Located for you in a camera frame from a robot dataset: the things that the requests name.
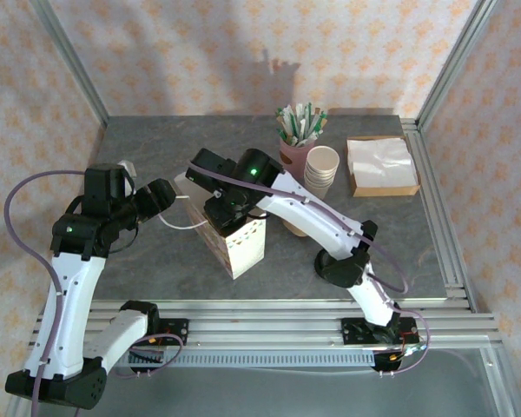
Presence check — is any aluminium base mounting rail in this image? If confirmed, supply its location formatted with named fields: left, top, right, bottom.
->
left=30, top=313, right=503, bottom=348

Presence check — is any green white wrapped straw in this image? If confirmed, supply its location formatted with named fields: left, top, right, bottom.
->
left=306, top=103, right=320, bottom=140
left=275, top=108, right=290, bottom=142
left=286, top=105, right=300, bottom=142
left=295, top=103, right=313, bottom=142

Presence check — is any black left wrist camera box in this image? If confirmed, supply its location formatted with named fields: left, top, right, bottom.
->
left=83, top=162, right=129, bottom=209

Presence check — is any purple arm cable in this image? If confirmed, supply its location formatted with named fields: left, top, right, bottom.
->
left=188, top=161, right=432, bottom=378
left=3, top=170, right=185, bottom=417

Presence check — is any red orange wire bundle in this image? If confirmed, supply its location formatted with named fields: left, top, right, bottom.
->
left=386, top=332, right=431, bottom=364
left=128, top=330, right=177, bottom=354

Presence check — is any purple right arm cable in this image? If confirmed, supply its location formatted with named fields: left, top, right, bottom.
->
left=188, top=161, right=432, bottom=378

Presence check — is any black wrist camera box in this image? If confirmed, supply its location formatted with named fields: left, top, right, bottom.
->
left=185, top=148, right=239, bottom=193
left=83, top=162, right=129, bottom=209

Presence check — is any brown pulp cup carrier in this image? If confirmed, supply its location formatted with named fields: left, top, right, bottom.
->
left=282, top=219, right=310, bottom=238

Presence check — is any aluminium table edge rail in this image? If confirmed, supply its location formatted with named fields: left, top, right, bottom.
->
left=90, top=298, right=478, bottom=314

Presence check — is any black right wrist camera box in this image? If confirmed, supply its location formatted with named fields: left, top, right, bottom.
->
left=185, top=148, right=239, bottom=193

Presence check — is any pink straw holder tin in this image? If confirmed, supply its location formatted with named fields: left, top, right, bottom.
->
left=279, top=135, right=319, bottom=177

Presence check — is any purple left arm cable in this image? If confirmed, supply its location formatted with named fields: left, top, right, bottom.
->
left=3, top=170, right=185, bottom=417

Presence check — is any aluminium frame post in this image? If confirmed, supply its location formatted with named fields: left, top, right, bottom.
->
left=415, top=0, right=497, bottom=127
left=479, top=345, right=518, bottom=417
left=28, top=0, right=110, bottom=127

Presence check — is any grey slotted cable duct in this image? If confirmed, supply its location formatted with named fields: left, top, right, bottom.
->
left=115, top=349, right=377, bottom=369

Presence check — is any white paper cup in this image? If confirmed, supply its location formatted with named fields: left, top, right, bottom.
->
left=304, top=178, right=333, bottom=197
left=304, top=175, right=334, bottom=194
left=306, top=182, right=332, bottom=201
left=305, top=167, right=338, bottom=187
left=304, top=171, right=336, bottom=190
left=306, top=145, right=341, bottom=183

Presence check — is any grey metal lower panel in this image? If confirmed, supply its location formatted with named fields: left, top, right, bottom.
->
left=8, top=347, right=518, bottom=417

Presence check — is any brown cardboard napkin box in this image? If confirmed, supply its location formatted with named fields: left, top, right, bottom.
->
left=346, top=136, right=421, bottom=198

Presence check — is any cartoon print paper bag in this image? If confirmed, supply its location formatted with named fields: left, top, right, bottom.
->
left=158, top=171, right=268, bottom=281

